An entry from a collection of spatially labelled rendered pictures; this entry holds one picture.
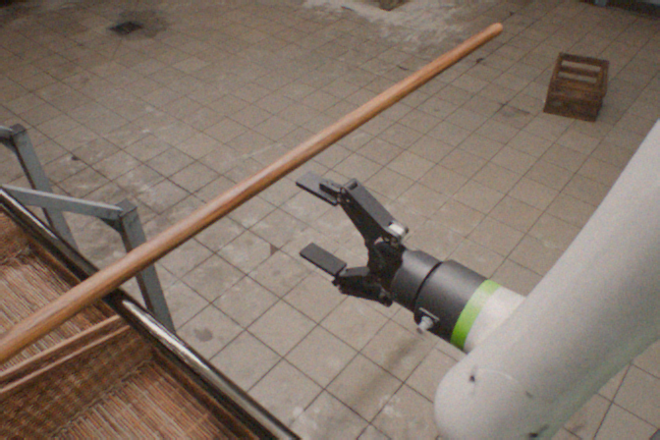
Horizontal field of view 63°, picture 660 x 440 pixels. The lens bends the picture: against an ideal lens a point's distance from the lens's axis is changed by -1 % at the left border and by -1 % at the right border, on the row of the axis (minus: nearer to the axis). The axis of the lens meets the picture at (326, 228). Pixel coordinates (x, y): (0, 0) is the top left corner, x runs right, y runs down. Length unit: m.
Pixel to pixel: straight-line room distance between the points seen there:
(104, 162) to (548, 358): 2.85
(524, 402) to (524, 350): 0.05
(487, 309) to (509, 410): 0.17
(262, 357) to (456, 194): 1.29
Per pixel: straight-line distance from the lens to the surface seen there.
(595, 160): 3.25
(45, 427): 1.33
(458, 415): 0.52
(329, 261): 0.80
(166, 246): 0.75
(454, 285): 0.64
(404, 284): 0.67
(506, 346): 0.48
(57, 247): 0.84
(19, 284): 1.71
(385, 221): 0.67
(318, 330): 2.12
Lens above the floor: 1.71
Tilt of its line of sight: 43 degrees down
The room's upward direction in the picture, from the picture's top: straight up
